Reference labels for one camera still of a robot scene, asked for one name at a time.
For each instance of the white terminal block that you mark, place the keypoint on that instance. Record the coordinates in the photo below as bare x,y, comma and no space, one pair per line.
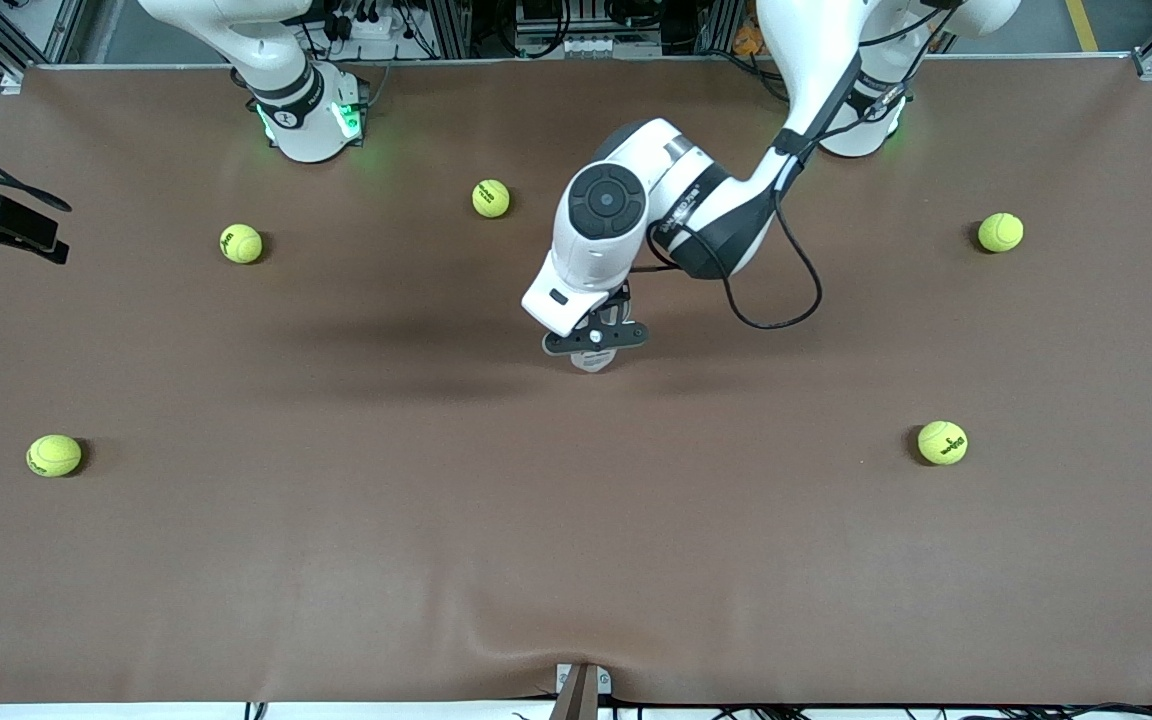
586,45

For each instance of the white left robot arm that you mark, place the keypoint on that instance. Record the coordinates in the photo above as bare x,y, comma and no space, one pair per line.
606,200

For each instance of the orange netted bag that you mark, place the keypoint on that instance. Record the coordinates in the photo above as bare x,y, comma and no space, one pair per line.
748,42

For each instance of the white power strip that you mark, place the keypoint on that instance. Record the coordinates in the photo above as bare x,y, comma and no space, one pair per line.
371,25

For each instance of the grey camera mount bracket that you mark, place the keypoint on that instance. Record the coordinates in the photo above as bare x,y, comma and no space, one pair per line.
581,688

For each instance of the brown table mat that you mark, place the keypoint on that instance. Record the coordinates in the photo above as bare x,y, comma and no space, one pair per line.
576,520

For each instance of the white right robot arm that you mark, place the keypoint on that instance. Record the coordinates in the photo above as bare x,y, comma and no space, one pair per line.
301,120

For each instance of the yellow tennis ball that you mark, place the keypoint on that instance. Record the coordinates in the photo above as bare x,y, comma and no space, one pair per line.
942,442
241,243
491,198
54,455
999,232

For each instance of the white blue tennis ball can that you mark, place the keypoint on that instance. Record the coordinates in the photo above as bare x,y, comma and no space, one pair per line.
594,362

